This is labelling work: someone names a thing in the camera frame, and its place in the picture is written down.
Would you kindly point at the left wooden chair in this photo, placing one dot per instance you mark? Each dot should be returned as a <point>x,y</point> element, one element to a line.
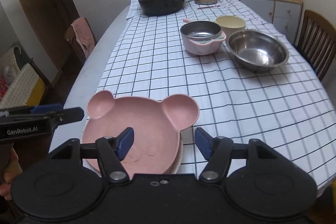
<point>69,36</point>

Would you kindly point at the red pen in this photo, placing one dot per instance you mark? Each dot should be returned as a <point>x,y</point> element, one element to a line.
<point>208,7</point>

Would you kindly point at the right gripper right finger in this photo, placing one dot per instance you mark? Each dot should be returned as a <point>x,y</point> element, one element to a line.
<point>217,152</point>

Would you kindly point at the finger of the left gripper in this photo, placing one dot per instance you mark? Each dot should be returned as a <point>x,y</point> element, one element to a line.
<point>65,116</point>
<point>41,109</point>

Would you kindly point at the pink towel on chair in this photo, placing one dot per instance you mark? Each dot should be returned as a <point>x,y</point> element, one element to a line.
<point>84,36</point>

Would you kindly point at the grey corner cabinet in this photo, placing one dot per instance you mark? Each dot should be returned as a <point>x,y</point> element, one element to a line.
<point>285,15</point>

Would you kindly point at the pink bowl with steel insert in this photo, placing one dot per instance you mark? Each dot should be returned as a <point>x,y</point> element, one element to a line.
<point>202,37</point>

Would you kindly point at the cream quilted bag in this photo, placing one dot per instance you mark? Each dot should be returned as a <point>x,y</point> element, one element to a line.
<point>26,90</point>

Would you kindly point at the large stainless steel bowl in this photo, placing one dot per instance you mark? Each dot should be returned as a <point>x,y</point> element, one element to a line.
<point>257,51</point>

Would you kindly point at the cream yellow bowl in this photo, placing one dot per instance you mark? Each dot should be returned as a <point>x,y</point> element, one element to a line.
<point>230,24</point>

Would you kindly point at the wooden chair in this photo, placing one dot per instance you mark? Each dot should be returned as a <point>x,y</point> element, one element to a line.
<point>316,42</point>
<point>69,36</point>

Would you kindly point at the white checked tablecloth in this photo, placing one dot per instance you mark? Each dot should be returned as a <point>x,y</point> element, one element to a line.
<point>287,108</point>

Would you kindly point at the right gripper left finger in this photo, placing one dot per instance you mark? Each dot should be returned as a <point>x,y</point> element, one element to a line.
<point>111,152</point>

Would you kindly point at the small white floral plate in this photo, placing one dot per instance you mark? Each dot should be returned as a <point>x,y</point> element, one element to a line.
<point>173,169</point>

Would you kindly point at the right wooden chair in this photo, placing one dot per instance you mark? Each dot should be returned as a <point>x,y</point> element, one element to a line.
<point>316,42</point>

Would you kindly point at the pink bear-shaped plate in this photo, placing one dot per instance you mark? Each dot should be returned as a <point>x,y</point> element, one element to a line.
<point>157,126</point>

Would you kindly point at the person's left hand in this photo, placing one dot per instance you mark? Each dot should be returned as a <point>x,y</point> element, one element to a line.
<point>11,171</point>

